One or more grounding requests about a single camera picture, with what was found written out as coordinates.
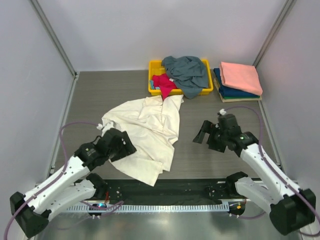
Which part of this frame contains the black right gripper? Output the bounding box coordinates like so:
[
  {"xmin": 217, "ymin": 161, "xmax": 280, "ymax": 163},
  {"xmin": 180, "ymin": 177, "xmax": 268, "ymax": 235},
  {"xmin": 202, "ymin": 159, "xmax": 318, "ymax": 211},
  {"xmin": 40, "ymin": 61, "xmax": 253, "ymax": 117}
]
[{"xmin": 193, "ymin": 120, "xmax": 229, "ymax": 153}]

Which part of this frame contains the cream white t shirt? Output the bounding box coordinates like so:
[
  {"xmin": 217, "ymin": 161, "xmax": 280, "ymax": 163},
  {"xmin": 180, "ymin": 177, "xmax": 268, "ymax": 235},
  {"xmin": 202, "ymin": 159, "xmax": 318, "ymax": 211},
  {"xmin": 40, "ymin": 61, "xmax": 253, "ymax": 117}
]
[{"xmin": 101, "ymin": 95, "xmax": 184, "ymax": 187}]

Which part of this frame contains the yellow plastic bin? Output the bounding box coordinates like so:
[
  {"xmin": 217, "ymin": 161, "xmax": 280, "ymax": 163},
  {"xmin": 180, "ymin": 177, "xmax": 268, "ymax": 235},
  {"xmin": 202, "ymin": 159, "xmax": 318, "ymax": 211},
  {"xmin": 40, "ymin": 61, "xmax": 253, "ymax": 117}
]
[{"xmin": 147, "ymin": 58, "xmax": 214, "ymax": 96}]

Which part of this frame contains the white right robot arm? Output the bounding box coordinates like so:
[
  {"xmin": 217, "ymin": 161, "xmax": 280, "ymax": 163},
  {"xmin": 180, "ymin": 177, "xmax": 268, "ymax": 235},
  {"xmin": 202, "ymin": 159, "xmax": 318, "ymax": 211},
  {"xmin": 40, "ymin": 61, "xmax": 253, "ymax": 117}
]
[{"xmin": 193, "ymin": 113, "xmax": 319, "ymax": 236}]

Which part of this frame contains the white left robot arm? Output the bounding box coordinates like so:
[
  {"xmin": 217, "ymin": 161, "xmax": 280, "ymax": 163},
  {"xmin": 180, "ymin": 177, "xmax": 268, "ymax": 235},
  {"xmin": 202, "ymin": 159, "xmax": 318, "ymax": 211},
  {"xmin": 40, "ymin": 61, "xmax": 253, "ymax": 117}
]
[{"xmin": 9, "ymin": 127, "xmax": 137, "ymax": 238}]

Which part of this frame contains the folded navy blue t shirt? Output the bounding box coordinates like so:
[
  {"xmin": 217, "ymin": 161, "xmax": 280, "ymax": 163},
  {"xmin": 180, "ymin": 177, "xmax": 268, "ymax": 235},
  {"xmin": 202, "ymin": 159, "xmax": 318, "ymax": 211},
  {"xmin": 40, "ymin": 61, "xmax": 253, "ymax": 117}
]
[{"xmin": 213, "ymin": 68, "xmax": 260, "ymax": 99}]

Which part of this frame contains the grey blue t shirt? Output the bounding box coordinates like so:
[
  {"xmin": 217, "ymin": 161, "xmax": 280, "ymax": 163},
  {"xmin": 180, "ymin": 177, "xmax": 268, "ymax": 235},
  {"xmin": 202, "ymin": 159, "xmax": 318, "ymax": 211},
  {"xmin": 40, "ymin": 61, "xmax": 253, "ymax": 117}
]
[{"xmin": 161, "ymin": 56, "xmax": 209, "ymax": 99}]

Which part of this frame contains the magenta red t shirt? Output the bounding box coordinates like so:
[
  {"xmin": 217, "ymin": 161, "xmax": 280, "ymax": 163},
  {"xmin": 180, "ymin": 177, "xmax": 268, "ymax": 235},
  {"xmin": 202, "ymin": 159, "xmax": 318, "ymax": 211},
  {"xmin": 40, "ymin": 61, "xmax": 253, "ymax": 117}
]
[{"xmin": 151, "ymin": 73, "xmax": 177, "ymax": 100}]

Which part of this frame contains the folded pink t shirt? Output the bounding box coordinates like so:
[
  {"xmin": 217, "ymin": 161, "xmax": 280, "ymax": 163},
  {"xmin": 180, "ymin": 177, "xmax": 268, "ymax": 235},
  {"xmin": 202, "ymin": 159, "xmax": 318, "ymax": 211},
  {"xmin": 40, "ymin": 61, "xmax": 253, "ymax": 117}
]
[{"xmin": 219, "ymin": 62, "xmax": 263, "ymax": 96}]

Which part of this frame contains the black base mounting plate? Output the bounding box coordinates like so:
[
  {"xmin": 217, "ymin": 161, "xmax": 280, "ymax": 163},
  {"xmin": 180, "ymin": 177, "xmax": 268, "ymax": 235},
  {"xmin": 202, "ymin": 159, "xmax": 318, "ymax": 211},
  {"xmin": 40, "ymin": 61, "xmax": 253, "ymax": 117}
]
[{"xmin": 105, "ymin": 178, "xmax": 244, "ymax": 206}]

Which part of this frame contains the light blue cloth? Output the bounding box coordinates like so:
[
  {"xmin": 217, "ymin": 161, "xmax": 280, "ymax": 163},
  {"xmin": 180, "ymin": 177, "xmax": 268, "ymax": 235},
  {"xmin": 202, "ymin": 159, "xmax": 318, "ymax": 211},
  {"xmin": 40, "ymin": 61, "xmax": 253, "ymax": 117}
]
[{"xmin": 149, "ymin": 80, "xmax": 155, "ymax": 90}]

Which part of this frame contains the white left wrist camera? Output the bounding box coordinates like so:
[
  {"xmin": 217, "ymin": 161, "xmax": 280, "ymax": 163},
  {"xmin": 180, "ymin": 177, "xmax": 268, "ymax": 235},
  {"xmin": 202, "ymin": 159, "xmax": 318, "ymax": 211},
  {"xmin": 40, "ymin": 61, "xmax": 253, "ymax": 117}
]
[{"xmin": 96, "ymin": 120, "xmax": 117, "ymax": 132}]

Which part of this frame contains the aluminium frame rail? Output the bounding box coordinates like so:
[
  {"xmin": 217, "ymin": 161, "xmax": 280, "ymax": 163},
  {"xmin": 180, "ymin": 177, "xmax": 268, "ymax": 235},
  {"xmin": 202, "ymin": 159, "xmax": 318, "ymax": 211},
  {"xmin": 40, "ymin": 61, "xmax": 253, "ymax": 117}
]
[{"xmin": 29, "ymin": 179, "xmax": 305, "ymax": 203}]

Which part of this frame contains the white slotted cable duct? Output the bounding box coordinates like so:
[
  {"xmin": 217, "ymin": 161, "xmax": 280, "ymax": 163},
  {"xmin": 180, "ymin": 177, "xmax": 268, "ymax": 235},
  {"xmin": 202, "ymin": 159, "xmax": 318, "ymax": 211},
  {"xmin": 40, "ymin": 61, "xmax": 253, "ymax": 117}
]
[{"xmin": 65, "ymin": 202, "xmax": 230, "ymax": 213}]

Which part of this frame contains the right aluminium corner post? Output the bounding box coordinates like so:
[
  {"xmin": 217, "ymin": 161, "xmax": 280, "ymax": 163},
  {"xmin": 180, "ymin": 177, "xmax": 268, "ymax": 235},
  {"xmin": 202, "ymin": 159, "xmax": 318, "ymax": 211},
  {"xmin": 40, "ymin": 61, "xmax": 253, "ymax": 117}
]
[{"xmin": 253, "ymin": 0, "xmax": 297, "ymax": 68}]

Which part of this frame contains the aluminium corner post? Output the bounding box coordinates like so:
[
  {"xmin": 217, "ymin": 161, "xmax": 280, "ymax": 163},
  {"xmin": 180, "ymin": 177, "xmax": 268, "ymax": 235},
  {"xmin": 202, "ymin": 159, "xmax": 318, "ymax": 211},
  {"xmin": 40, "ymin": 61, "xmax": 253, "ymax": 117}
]
[
  {"xmin": 29, "ymin": 0, "xmax": 79, "ymax": 79},
  {"xmin": 253, "ymin": 0, "xmax": 297, "ymax": 68}
]

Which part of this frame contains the left aluminium corner post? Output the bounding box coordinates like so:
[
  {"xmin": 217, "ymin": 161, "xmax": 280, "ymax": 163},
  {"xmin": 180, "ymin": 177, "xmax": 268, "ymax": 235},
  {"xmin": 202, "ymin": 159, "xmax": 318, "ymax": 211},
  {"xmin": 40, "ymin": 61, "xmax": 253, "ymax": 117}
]
[{"xmin": 29, "ymin": 0, "xmax": 79, "ymax": 79}]

